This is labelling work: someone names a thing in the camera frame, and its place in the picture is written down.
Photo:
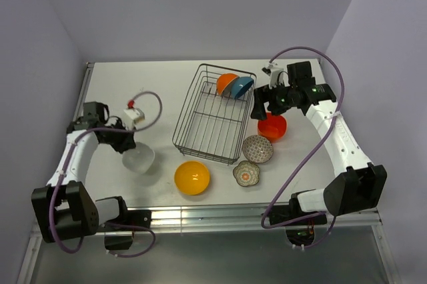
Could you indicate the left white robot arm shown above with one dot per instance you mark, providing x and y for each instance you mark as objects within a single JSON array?
[{"x": 63, "y": 208}]

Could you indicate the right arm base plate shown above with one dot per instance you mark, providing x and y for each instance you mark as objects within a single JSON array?
[{"x": 281, "y": 214}]

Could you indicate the orange white round bowl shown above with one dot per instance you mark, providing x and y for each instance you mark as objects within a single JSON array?
[{"x": 225, "y": 83}]

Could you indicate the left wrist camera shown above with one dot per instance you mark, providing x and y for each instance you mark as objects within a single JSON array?
[{"x": 132, "y": 116}]

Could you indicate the yellow round bowl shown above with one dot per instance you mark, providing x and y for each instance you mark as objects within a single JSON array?
[{"x": 192, "y": 178}]

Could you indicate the white square bowl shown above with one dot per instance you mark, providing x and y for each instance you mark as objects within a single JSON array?
[{"x": 139, "y": 159}]

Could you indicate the patterned round bowl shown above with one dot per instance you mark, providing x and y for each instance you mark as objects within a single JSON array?
[{"x": 257, "y": 149}]

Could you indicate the black wire dish rack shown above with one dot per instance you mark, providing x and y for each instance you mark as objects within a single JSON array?
[{"x": 213, "y": 126}]

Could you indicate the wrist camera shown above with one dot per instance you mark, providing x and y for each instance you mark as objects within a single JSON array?
[
  {"x": 275, "y": 73},
  {"x": 132, "y": 116}
]

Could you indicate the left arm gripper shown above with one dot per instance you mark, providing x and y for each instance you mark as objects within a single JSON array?
[{"x": 127, "y": 142}]

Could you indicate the flower shaped patterned dish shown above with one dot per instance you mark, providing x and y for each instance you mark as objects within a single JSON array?
[{"x": 246, "y": 174}]

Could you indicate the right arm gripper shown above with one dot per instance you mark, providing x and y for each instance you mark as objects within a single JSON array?
[{"x": 264, "y": 94}]

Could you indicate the blue ceramic bowl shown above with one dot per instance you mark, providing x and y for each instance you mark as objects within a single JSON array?
[{"x": 241, "y": 86}]

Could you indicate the red orange square bowl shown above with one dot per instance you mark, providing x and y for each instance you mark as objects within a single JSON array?
[{"x": 273, "y": 128}]

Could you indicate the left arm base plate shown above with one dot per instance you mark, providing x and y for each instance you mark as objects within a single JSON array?
[{"x": 132, "y": 219}]

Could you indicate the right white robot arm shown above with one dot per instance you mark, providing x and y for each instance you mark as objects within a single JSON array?
[{"x": 358, "y": 183}]

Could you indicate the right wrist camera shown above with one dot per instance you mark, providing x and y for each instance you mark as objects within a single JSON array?
[{"x": 275, "y": 73}]

